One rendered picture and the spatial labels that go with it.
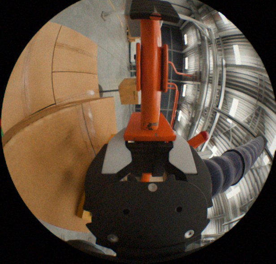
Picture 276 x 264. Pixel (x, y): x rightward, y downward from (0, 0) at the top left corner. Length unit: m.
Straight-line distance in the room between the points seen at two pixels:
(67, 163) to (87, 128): 0.08
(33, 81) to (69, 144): 0.47
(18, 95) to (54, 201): 0.46
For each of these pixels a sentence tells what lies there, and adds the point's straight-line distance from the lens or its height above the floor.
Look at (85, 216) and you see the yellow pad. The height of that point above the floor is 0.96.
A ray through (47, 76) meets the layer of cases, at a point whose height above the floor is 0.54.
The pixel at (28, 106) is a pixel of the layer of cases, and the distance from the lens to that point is 0.53.
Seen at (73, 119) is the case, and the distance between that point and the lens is 0.16.
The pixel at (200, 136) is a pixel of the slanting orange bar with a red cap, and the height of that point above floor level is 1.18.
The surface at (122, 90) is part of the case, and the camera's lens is 1.55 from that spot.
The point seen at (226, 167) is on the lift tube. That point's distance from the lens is 0.44.
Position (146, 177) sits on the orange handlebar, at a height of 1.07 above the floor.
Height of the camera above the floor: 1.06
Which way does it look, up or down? 2 degrees down
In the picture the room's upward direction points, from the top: 91 degrees clockwise
